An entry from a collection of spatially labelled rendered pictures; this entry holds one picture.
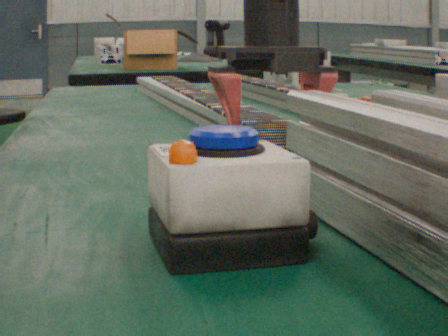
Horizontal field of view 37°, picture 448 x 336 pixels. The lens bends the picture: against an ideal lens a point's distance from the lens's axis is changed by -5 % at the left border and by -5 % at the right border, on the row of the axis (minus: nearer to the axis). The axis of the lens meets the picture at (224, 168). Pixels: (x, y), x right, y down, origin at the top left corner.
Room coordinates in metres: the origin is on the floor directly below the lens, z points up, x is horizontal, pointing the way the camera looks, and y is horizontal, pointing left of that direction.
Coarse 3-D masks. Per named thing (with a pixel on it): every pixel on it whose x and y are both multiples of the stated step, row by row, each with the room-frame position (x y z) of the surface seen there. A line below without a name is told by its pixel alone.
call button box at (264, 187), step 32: (160, 160) 0.39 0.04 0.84; (224, 160) 0.38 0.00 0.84; (256, 160) 0.38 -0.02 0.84; (288, 160) 0.38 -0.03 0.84; (160, 192) 0.39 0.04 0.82; (192, 192) 0.36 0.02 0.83; (224, 192) 0.37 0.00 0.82; (256, 192) 0.37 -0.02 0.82; (288, 192) 0.38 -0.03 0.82; (160, 224) 0.39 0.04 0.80; (192, 224) 0.36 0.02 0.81; (224, 224) 0.37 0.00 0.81; (256, 224) 0.37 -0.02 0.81; (288, 224) 0.38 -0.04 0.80; (192, 256) 0.36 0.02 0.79; (224, 256) 0.37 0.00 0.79; (256, 256) 0.37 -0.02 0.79; (288, 256) 0.38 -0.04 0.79
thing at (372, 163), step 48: (288, 96) 0.54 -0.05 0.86; (336, 96) 0.50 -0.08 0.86; (384, 96) 0.54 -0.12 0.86; (288, 144) 0.54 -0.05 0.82; (336, 144) 0.45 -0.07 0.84; (384, 144) 0.41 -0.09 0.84; (432, 144) 0.33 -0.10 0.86; (336, 192) 0.45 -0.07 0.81; (384, 192) 0.38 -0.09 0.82; (432, 192) 0.33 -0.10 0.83; (384, 240) 0.38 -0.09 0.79; (432, 240) 0.33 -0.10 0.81; (432, 288) 0.32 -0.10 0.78
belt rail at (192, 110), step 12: (144, 84) 1.55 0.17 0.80; (156, 84) 1.41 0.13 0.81; (156, 96) 1.38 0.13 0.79; (168, 96) 1.24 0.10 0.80; (180, 96) 1.14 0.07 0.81; (180, 108) 1.13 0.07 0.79; (192, 108) 1.04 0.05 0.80; (204, 108) 0.96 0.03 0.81; (192, 120) 1.04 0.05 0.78; (204, 120) 0.96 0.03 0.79; (216, 120) 0.90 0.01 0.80
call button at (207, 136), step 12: (192, 132) 0.40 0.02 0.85; (204, 132) 0.40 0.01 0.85; (216, 132) 0.39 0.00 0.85; (228, 132) 0.39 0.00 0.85; (240, 132) 0.40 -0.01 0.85; (252, 132) 0.40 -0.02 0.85; (204, 144) 0.39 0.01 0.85; (216, 144) 0.39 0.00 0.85; (228, 144) 0.39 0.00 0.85; (240, 144) 0.39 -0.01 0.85; (252, 144) 0.40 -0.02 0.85
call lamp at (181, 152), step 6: (174, 144) 0.37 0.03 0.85; (180, 144) 0.37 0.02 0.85; (186, 144) 0.37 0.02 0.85; (192, 144) 0.37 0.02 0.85; (174, 150) 0.37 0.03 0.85; (180, 150) 0.37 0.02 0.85; (186, 150) 0.37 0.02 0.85; (192, 150) 0.37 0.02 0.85; (174, 156) 0.37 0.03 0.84; (180, 156) 0.37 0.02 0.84; (186, 156) 0.37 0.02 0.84; (192, 156) 0.37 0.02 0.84; (174, 162) 0.37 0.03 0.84; (180, 162) 0.37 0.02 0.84; (186, 162) 0.37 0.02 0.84; (192, 162) 0.37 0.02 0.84
